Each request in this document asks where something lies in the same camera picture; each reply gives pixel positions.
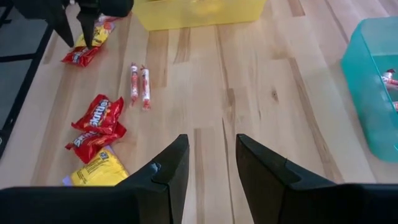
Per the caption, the yellow plastic bin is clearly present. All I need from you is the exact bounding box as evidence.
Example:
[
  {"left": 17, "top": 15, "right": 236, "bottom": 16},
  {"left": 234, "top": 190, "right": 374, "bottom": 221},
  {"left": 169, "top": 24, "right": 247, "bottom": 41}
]
[{"left": 132, "top": 0, "right": 268, "bottom": 32}]

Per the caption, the yellow Sour Patch pack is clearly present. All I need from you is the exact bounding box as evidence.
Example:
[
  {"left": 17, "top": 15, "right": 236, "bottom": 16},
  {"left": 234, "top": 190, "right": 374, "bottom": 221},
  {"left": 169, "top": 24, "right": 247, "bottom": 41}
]
[
  {"left": 73, "top": 17, "right": 116, "bottom": 49},
  {"left": 62, "top": 145, "right": 130, "bottom": 187}
]

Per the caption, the black aluminium rig frame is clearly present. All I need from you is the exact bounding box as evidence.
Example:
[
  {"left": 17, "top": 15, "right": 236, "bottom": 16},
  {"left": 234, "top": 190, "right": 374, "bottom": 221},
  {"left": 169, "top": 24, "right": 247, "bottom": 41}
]
[{"left": 0, "top": 0, "right": 55, "bottom": 159}]

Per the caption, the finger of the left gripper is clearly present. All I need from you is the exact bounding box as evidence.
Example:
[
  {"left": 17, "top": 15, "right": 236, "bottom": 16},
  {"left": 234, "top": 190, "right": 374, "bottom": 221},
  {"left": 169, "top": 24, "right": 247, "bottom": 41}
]
[
  {"left": 46, "top": 4, "right": 75, "bottom": 47},
  {"left": 76, "top": 6, "right": 100, "bottom": 50}
]

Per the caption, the red Skittles pack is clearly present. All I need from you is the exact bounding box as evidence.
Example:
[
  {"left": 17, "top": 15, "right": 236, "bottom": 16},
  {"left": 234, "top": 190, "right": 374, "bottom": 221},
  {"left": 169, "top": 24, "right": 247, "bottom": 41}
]
[
  {"left": 70, "top": 93, "right": 125, "bottom": 135},
  {"left": 61, "top": 45, "right": 102, "bottom": 68},
  {"left": 64, "top": 121, "right": 127, "bottom": 165}
]

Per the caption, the teal plastic bin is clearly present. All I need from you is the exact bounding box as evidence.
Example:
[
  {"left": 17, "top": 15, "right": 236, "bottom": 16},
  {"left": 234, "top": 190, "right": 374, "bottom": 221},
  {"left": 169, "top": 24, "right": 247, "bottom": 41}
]
[{"left": 340, "top": 16, "right": 398, "bottom": 164}]

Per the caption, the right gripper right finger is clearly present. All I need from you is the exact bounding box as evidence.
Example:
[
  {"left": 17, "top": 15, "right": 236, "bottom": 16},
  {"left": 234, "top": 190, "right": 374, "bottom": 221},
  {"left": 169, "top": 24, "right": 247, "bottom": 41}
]
[{"left": 234, "top": 133, "right": 398, "bottom": 224}]

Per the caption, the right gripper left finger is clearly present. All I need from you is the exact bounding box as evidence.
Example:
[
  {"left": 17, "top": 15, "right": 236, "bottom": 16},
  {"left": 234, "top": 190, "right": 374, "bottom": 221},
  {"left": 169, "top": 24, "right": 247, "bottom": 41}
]
[{"left": 0, "top": 133, "right": 190, "bottom": 224}]

